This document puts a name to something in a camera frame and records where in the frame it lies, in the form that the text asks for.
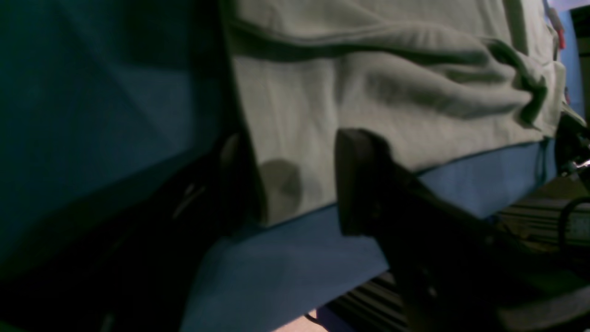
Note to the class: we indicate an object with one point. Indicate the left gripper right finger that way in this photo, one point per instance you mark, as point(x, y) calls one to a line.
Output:
point(454, 272)

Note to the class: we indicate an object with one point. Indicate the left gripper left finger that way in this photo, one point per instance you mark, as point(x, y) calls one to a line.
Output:
point(134, 272)

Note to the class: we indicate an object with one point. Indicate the light green T-shirt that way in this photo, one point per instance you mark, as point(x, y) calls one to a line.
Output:
point(439, 80)

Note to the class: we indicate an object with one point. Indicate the blue table cloth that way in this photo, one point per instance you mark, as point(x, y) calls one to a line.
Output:
point(103, 101)

